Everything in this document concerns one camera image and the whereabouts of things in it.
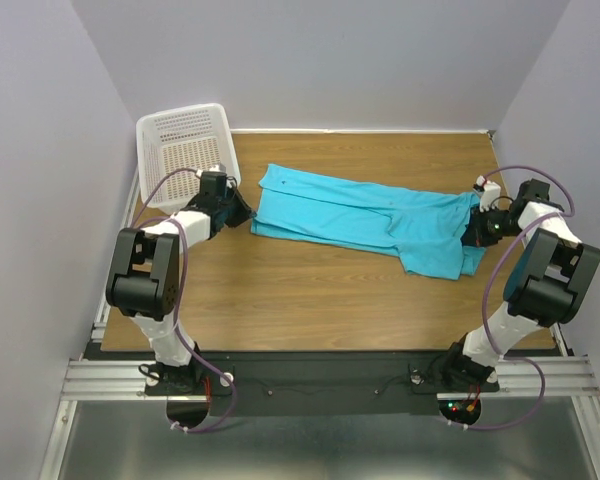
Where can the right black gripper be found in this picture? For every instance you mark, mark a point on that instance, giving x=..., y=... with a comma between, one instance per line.
x=478, y=228

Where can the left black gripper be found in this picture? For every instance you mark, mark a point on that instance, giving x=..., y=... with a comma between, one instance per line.
x=235, y=208

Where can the turquoise t shirt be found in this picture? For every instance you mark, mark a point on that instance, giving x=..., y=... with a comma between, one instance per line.
x=422, y=229

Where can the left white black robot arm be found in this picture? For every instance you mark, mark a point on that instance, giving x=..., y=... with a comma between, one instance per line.
x=148, y=270

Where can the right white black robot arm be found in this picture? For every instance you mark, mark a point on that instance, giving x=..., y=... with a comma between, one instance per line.
x=547, y=285

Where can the white plastic perforated basket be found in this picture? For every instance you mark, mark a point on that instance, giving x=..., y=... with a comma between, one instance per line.
x=170, y=141

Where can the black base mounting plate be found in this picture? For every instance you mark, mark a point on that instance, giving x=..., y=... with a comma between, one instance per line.
x=298, y=383

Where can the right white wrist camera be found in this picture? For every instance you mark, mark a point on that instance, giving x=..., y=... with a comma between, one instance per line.
x=488, y=192

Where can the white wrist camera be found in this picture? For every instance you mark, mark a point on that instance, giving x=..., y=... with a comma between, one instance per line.
x=214, y=168
x=488, y=192

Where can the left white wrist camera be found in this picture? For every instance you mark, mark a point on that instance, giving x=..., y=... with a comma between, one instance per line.
x=214, y=168

